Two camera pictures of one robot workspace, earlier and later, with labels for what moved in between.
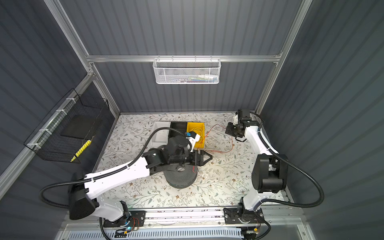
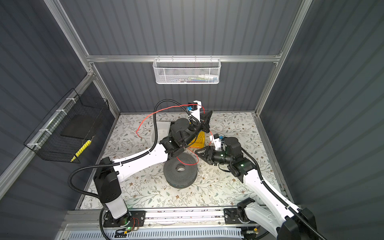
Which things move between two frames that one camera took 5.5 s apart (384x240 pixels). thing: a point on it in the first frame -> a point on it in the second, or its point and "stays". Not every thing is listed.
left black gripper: (200, 161) -> (203, 126)
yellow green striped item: (80, 151) stays
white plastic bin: (160, 137) stays
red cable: (214, 151) -> (163, 108)
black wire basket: (72, 123) stays
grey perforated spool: (181, 176) stays
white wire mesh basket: (186, 70) stays
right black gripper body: (232, 129) -> (220, 157)
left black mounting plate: (133, 218) stays
